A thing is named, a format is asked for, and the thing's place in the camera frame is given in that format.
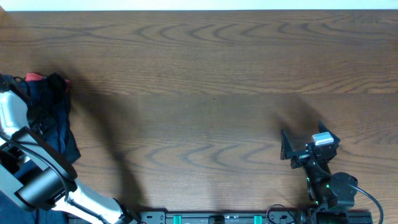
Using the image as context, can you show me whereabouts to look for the navy blue clothes pile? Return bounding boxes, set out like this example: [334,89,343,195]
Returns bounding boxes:
[1,73,81,224]

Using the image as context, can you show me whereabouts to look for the red garment in pile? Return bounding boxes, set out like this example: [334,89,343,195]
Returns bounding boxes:
[25,72,71,92]

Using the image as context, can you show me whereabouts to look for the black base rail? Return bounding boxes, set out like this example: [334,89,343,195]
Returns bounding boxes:
[140,209,373,224]

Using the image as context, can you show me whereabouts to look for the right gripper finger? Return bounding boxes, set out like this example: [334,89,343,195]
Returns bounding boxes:
[318,121,341,144]
[280,129,294,160]

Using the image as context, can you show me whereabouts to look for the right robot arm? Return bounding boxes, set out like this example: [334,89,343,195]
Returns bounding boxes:
[280,122,358,223]

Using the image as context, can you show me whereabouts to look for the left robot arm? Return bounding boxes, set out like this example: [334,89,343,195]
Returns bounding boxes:
[1,73,141,223]

